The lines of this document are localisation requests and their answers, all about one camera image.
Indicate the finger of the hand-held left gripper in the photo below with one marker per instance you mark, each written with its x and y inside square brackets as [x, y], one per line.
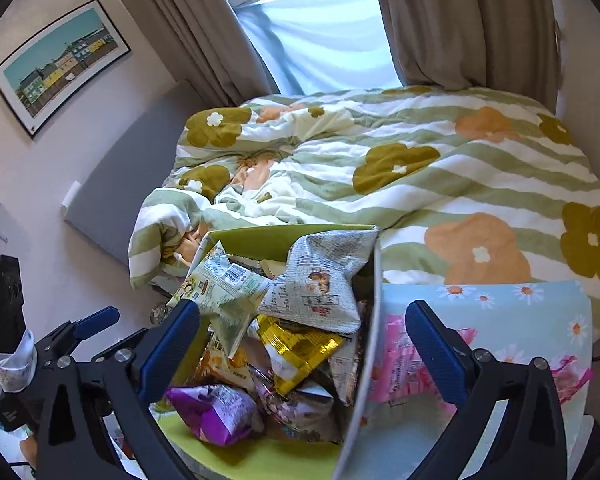
[100, 319]

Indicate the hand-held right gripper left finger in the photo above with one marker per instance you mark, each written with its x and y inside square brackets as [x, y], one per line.
[172, 340]

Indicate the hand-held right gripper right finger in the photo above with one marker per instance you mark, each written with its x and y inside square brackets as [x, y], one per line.
[435, 355]

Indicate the cream cake snack packet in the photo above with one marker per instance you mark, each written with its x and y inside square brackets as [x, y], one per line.
[220, 360]

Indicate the light green cartoon snack packet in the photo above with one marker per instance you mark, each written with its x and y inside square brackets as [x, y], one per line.
[225, 285]

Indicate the green cardboard box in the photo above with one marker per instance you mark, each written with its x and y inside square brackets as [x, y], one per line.
[260, 240]

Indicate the lavender cartoon snack packet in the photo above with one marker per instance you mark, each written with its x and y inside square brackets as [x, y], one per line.
[290, 410]

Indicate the pink snack packet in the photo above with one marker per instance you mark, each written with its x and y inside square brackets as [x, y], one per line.
[390, 360]

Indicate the purple snack packet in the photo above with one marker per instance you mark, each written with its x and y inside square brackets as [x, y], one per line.
[215, 410]

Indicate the white black-lettered snack packet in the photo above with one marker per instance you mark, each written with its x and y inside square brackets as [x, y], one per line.
[345, 370]

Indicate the daisy print tablecloth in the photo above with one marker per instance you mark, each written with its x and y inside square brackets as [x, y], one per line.
[530, 320]

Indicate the gold foil snack packet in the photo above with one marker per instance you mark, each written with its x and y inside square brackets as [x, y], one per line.
[290, 350]

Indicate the grey padded headboard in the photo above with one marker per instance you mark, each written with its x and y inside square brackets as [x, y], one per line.
[120, 185]

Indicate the grey-white printed snack packet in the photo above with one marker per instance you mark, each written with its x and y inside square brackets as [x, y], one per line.
[320, 280]

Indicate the green striped floral blanket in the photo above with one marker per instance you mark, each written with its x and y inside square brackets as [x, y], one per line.
[330, 170]

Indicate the beige curtain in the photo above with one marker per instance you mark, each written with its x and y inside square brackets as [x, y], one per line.
[445, 20]
[195, 25]

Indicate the light blue sheer curtain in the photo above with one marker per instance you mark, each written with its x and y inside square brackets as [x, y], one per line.
[320, 45]

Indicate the framed wall picture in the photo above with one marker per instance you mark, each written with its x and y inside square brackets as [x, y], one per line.
[55, 65]

